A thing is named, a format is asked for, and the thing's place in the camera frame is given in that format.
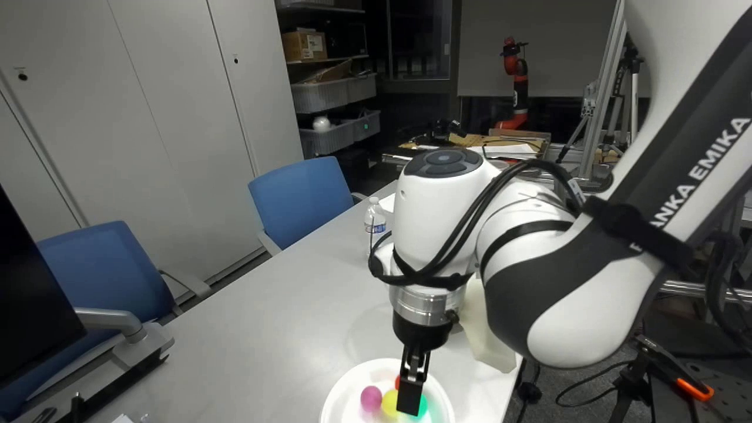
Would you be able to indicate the green ball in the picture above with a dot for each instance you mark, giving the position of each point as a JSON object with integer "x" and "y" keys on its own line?
{"x": 424, "y": 405}

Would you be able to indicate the purple ball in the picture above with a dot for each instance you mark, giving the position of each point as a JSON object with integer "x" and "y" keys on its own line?
{"x": 369, "y": 398}

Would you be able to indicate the blue office chair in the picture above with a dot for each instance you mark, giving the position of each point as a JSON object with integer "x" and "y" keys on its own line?
{"x": 102, "y": 266}

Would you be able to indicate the red fire extinguisher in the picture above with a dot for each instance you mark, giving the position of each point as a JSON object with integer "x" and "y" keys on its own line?
{"x": 517, "y": 71}

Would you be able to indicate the white plate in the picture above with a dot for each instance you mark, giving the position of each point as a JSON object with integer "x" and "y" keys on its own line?
{"x": 342, "y": 402}

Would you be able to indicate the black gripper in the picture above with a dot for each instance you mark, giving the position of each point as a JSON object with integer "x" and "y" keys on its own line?
{"x": 430, "y": 335}

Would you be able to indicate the black computer monitor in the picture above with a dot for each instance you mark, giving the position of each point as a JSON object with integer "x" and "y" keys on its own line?
{"x": 35, "y": 316}

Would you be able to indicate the yellow ball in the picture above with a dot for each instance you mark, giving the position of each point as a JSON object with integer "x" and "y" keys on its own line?
{"x": 389, "y": 402}

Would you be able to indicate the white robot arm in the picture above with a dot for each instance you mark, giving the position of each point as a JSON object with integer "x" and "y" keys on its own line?
{"x": 562, "y": 275}

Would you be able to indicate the black tripod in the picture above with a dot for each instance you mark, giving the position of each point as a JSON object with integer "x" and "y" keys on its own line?
{"x": 654, "y": 363}

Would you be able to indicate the clear plastic water bottle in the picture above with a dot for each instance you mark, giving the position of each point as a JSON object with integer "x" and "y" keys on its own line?
{"x": 375, "y": 222}

